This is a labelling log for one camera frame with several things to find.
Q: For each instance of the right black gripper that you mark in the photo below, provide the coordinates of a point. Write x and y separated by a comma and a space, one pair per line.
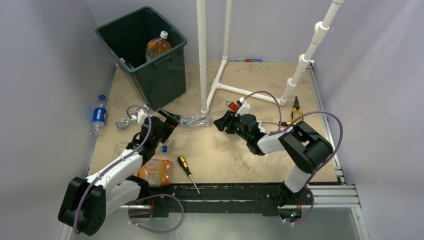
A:
222, 122

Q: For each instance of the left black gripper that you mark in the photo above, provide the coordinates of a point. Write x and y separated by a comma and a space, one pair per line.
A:
172, 121

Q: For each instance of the clear small water bottle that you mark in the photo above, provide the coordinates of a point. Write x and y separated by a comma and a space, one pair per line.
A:
195, 121

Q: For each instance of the orange label bottle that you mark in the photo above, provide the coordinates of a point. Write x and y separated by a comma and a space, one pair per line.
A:
157, 172
157, 46

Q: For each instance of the clear bottle white cap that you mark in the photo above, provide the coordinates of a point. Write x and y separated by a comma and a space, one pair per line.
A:
126, 63

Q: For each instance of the pepsi bottle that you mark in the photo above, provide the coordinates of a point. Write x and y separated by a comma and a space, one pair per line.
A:
120, 146
99, 116

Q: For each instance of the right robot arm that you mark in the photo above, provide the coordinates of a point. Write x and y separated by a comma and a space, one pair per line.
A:
306, 147

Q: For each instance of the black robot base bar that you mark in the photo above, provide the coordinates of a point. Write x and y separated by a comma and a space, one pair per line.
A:
269, 199

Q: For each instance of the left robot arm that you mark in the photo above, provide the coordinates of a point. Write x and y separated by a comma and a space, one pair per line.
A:
88, 201

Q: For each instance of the dark green plastic bin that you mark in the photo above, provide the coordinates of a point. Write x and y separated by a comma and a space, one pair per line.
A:
161, 80

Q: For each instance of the yellow black screwdriver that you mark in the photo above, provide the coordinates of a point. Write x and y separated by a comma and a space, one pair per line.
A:
184, 165

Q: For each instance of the crushed clear bottle left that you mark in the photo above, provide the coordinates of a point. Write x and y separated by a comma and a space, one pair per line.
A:
123, 123

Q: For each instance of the small red blue screwdriver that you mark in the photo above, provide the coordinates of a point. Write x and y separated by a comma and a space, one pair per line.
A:
251, 60

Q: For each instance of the yellow black pliers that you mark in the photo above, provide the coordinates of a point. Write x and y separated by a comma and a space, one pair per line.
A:
296, 109

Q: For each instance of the red handle adjustable wrench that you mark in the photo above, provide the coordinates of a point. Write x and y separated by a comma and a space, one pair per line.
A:
233, 106

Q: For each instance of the Pepsi bottle by wall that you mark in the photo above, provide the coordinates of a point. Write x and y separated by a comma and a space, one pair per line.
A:
99, 116

